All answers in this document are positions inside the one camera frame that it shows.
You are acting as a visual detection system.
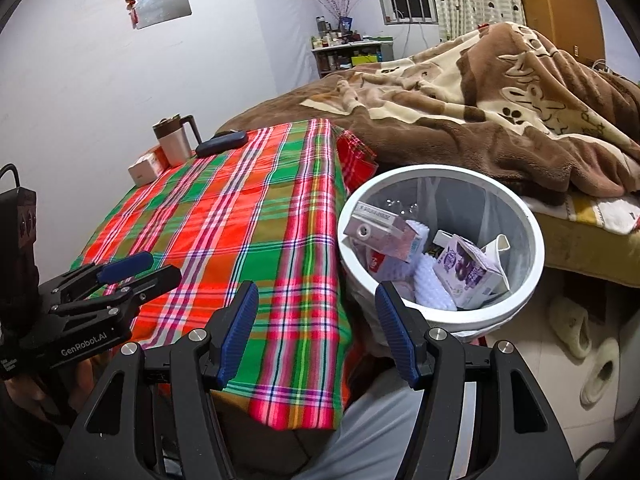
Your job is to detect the dark blue glasses case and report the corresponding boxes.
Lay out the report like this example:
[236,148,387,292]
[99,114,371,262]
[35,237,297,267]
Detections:
[195,131,247,157]

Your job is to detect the cream fluffy slipper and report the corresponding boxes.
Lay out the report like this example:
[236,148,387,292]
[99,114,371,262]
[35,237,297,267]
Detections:
[580,337,621,406]
[547,295,593,359]

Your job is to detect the brown printed blanket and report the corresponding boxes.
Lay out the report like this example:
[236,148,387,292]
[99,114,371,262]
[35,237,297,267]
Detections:
[215,21,640,206]

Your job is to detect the white round bin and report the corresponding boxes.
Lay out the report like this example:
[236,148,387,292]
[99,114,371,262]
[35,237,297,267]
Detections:
[336,164,546,343]

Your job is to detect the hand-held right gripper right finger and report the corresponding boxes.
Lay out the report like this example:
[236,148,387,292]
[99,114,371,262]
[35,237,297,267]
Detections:
[374,281,578,480]

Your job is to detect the barred window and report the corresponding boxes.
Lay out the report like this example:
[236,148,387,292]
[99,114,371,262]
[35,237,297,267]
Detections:
[376,0,440,25]

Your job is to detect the row of bottles on shelf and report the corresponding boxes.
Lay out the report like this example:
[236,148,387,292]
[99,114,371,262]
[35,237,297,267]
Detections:
[311,16,371,51]

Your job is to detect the yellow patterned bed sheet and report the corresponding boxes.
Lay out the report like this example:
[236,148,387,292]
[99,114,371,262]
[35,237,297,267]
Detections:
[520,192,640,236]

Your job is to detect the clear bin liner bag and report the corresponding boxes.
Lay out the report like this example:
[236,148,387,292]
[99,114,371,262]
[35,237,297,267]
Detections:
[345,175,531,311]

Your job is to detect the plaid tablecloth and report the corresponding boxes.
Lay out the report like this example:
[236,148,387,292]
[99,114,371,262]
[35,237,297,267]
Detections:
[70,119,378,431]

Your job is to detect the grey pink drink carton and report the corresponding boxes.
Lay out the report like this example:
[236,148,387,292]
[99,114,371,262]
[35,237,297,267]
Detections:
[347,200,423,263]

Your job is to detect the person's left forearm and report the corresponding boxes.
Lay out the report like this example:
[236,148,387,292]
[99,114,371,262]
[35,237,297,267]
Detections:
[0,395,66,466]

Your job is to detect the wooden bed frame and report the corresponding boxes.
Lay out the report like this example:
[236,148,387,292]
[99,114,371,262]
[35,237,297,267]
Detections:
[542,215,640,286]

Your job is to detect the person's left hand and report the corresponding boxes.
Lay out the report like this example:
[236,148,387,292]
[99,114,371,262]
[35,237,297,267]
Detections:
[4,357,104,418]

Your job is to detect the purple drink carton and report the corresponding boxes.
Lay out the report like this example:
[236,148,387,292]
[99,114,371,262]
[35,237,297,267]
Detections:
[432,230,511,310]

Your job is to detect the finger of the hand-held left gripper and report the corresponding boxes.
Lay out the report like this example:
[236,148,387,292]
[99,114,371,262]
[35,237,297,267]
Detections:
[37,252,155,301]
[47,265,183,318]

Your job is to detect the person's grey trousers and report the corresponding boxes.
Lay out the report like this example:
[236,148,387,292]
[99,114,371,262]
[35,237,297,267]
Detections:
[295,355,476,480]

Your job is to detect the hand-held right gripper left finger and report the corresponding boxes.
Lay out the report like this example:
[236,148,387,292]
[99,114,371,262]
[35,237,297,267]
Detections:
[55,280,260,480]

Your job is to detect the white cardboard box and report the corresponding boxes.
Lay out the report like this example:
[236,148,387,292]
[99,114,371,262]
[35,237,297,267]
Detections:
[127,156,163,186]

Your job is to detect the shiny wall sheet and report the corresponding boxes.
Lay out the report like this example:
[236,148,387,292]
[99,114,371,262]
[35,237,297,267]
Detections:
[125,0,193,30]

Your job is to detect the black cable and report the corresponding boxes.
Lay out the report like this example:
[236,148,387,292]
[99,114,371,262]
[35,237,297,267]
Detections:
[0,162,22,191]

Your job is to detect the white shelf unit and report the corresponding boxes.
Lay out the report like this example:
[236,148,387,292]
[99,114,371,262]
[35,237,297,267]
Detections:
[311,37,396,79]

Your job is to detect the beige mug with brown lid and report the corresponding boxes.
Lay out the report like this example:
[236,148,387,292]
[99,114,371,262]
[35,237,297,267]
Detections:
[152,115,203,167]

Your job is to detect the wooden wardrobe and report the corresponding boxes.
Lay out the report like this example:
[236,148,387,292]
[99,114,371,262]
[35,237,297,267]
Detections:
[510,0,608,68]

